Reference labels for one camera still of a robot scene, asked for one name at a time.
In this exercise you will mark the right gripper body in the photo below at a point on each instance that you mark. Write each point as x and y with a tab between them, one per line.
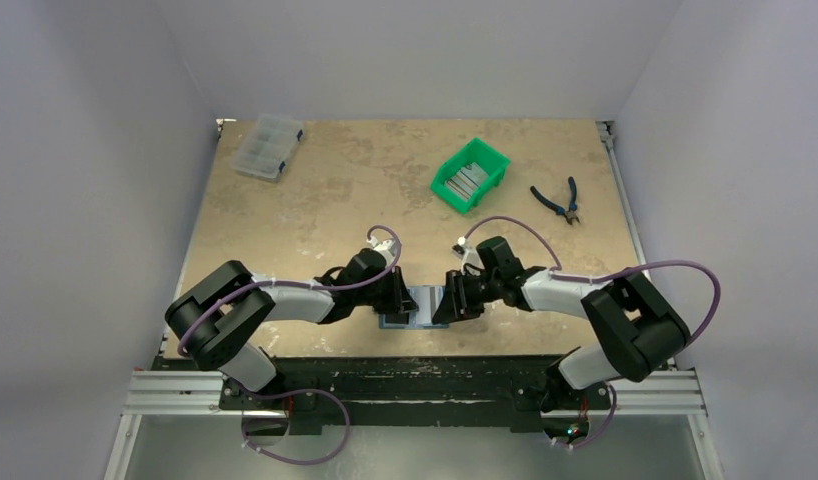
462	291

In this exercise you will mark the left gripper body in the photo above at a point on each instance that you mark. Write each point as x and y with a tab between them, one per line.
380	296

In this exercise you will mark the blue card holder wallet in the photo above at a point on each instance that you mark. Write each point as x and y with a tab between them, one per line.
428	298

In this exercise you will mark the stack of credit cards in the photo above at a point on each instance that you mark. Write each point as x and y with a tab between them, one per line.
467	181

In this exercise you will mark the green plastic bin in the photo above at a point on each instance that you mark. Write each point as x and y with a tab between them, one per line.
494	163

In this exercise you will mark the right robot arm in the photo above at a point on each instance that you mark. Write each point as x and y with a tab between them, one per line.
635	326

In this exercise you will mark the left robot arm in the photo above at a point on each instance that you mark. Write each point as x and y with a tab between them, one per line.
215	320

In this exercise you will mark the clear plastic organizer box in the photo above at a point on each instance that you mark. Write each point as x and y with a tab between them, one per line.
268	147

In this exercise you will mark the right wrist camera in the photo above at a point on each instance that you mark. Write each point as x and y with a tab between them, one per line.
470	261

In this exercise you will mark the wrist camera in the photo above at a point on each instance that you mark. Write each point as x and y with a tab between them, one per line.
470	261
388	248

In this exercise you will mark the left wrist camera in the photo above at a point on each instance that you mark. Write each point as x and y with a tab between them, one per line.
388	248

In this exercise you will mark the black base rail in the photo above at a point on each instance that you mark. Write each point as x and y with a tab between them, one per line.
329	410

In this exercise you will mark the aluminium frame rail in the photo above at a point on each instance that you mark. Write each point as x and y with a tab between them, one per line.
174	392

